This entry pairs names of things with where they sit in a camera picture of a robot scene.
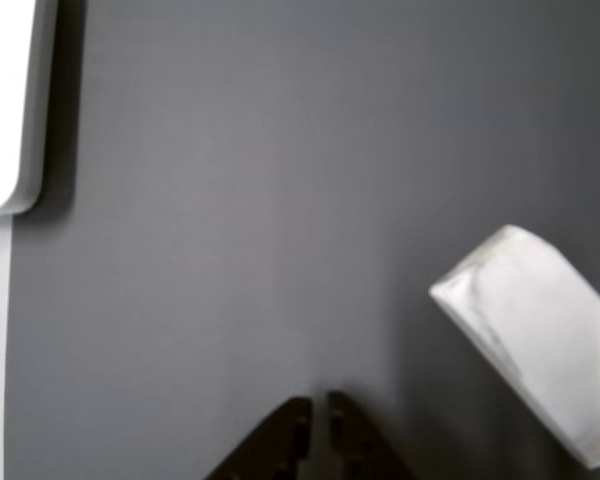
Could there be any white paper-wrapped block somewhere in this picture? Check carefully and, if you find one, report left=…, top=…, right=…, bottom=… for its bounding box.
left=428, top=223, right=600, bottom=470

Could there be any dark grey mat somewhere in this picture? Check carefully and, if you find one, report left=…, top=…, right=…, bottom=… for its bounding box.
left=2, top=0, right=600, bottom=480

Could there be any white device with round buttons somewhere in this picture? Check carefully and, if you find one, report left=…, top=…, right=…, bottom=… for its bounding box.
left=0, top=0, right=59, bottom=219

